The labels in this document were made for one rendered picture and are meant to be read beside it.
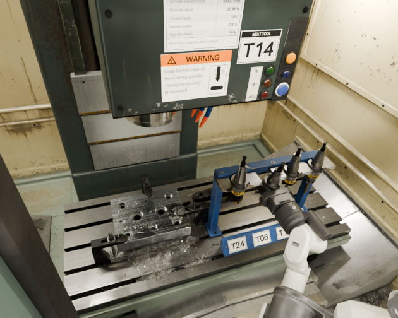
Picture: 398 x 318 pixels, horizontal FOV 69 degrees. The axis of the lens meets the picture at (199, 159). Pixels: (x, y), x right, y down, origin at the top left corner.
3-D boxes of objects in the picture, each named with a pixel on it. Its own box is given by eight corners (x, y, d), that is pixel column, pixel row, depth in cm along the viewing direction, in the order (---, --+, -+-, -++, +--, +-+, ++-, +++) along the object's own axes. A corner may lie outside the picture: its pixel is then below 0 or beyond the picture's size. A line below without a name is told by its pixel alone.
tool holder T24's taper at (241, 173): (243, 174, 105) (246, 160, 101) (247, 183, 102) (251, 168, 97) (232, 175, 104) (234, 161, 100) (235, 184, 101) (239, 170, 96)
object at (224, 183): (235, 191, 100) (236, 189, 100) (222, 194, 99) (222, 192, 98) (228, 177, 106) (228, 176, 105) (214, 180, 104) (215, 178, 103)
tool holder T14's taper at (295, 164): (292, 163, 111) (297, 149, 107) (301, 170, 109) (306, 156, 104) (283, 166, 110) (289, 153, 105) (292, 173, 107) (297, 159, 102)
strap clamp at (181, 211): (207, 223, 127) (210, 200, 118) (178, 230, 123) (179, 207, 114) (205, 217, 129) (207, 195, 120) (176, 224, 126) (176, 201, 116)
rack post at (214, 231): (222, 235, 123) (230, 185, 104) (210, 238, 121) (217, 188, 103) (213, 217, 130) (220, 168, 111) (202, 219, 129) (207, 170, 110)
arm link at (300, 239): (306, 228, 94) (294, 268, 93) (292, 223, 88) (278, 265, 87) (325, 235, 89) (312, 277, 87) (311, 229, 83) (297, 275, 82)
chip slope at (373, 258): (385, 288, 139) (414, 258, 122) (255, 337, 119) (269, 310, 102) (285, 168, 202) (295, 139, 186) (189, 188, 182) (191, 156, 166)
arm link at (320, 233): (293, 231, 100) (313, 260, 92) (275, 225, 94) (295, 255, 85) (317, 210, 96) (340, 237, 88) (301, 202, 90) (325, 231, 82)
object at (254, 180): (263, 185, 104) (264, 183, 103) (251, 188, 102) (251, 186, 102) (254, 172, 109) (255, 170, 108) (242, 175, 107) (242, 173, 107)
